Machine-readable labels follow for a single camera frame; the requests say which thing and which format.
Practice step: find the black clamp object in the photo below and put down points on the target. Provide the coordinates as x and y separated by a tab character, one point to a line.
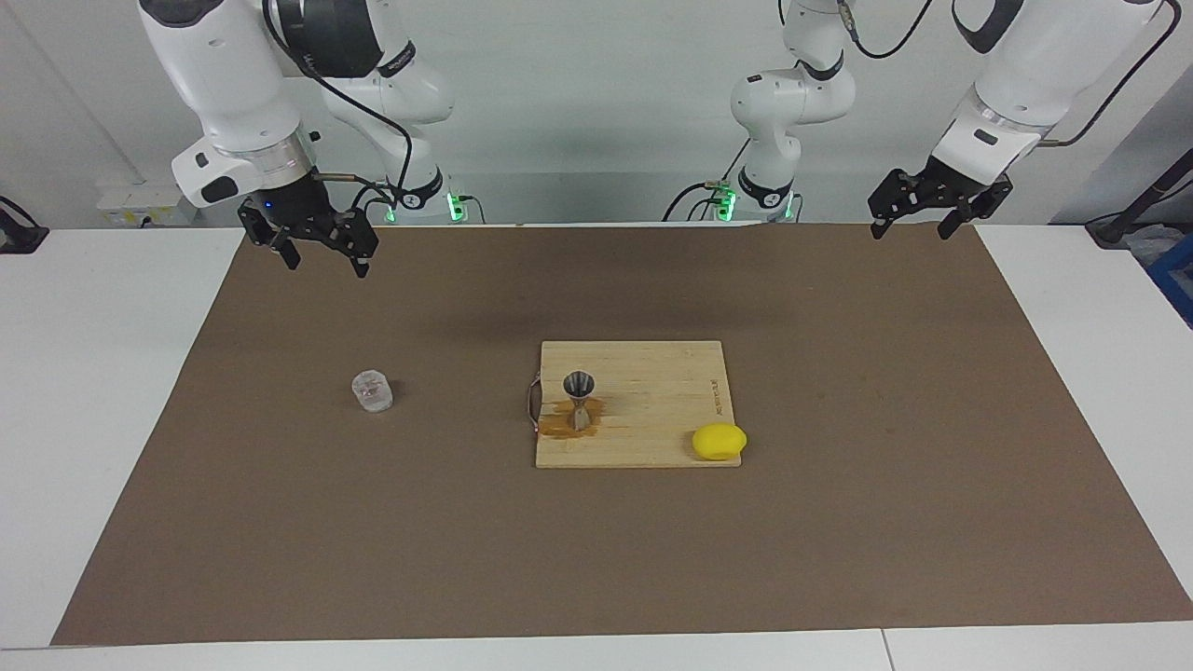
19	238

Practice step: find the yellow lemon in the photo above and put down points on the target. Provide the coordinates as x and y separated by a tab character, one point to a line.
718	442

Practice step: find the brown table mat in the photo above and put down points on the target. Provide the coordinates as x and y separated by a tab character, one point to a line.
596	559

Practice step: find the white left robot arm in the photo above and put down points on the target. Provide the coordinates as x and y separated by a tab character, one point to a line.
1016	56

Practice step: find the bamboo cutting board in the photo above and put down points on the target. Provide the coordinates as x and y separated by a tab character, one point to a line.
652	401

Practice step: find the small clear glass cup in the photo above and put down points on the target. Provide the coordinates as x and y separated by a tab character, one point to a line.
373	391

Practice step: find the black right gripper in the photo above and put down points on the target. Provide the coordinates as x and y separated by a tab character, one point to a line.
298	210

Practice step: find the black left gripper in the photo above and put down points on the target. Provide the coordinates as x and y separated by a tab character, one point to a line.
965	179

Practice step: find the blue crate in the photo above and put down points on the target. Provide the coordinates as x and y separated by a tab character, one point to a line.
1176	275

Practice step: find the steel cocktail jigger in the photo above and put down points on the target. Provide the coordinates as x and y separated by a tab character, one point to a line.
580	387

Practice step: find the black stand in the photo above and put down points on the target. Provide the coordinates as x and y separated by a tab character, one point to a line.
1114	228

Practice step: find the white wall socket box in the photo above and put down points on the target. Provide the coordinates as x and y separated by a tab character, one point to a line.
140	200

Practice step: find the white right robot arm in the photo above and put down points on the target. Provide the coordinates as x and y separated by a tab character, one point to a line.
233	84

